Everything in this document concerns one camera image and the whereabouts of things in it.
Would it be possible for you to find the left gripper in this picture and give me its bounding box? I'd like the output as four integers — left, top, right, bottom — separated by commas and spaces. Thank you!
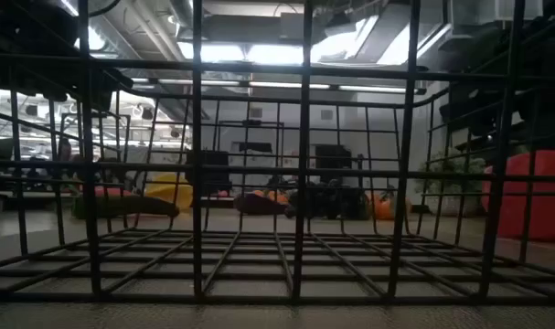
34, 17, 134, 111

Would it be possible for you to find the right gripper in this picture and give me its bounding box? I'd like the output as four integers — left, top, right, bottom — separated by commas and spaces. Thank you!
440, 13, 555, 154

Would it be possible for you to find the orange-red carrot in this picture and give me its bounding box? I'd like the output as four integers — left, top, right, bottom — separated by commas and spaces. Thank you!
78, 185, 139, 198

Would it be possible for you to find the red bell pepper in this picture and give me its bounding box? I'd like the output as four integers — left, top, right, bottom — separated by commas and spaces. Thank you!
481, 148, 555, 243

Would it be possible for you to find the yellow starfruit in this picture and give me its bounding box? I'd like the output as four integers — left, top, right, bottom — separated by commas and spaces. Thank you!
144, 172, 195, 211

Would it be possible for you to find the dark green cucumber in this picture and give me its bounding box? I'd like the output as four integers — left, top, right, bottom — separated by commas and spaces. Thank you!
70, 195, 181, 219

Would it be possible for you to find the orange tangerine cluster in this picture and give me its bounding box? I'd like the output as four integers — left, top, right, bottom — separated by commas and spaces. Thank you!
366, 189, 413, 221
253, 187, 291, 206

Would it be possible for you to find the black grape bunch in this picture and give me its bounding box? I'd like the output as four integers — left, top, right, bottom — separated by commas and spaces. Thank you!
288, 180, 372, 221

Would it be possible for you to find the purple eggplant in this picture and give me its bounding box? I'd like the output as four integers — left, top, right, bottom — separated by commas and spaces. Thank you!
233, 191, 296, 217

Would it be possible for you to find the person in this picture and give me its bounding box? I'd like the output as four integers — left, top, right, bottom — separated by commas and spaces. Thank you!
56, 138, 77, 182

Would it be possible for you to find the black monitor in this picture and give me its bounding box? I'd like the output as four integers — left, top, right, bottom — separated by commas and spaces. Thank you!
312, 143, 354, 171
185, 149, 231, 196

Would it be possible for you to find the ceiling light panel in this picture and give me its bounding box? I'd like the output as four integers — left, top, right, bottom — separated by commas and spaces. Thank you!
176, 40, 305, 65

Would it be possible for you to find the long ceiling light strip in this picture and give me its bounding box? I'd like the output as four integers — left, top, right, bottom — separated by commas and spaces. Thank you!
130, 77, 409, 95

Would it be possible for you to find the black wire basket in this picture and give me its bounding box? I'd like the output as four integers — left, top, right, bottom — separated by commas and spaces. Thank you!
0, 0, 555, 307

